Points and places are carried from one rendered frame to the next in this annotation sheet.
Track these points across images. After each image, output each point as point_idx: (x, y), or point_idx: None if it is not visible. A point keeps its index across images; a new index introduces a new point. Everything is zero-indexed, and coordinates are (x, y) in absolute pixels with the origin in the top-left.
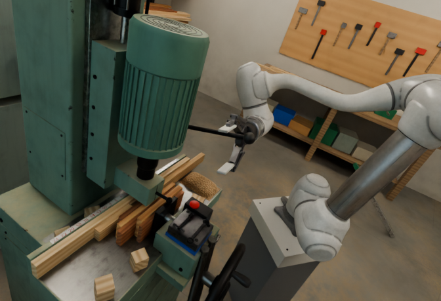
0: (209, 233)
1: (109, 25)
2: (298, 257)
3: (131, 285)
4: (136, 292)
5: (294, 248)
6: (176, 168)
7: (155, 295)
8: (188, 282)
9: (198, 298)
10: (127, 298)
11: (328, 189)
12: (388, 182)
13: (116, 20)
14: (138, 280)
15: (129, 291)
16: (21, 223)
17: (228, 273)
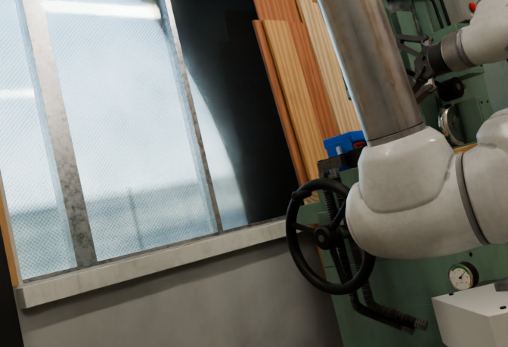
0: (338, 165)
1: None
2: (447, 317)
3: (315, 202)
4: (325, 223)
5: (455, 296)
6: (459, 147)
7: (374, 288)
8: (325, 217)
9: (363, 293)
10: (314, 215)
11: (490, 121)
12: (326, 24)
13: (389, 7)
14: (320, 202)
15: (312, 205)
16: None
17: (302, 185)
